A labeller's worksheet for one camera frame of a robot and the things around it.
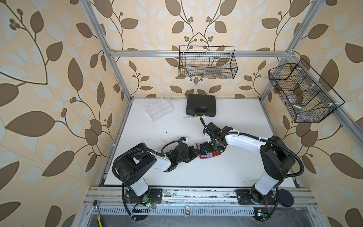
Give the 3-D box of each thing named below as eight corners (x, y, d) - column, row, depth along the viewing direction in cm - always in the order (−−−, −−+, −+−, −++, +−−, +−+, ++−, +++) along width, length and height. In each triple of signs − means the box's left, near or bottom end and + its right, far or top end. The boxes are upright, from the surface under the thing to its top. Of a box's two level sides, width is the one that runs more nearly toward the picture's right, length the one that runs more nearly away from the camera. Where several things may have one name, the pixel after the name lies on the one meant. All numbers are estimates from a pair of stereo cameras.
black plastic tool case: (186, 116, 110) (186, 112, 107) (186, 98, 123) (186, 94, 120) (217, 116, 110) (218, 112, 107) (214, 98, 123) (214, 94, 120)
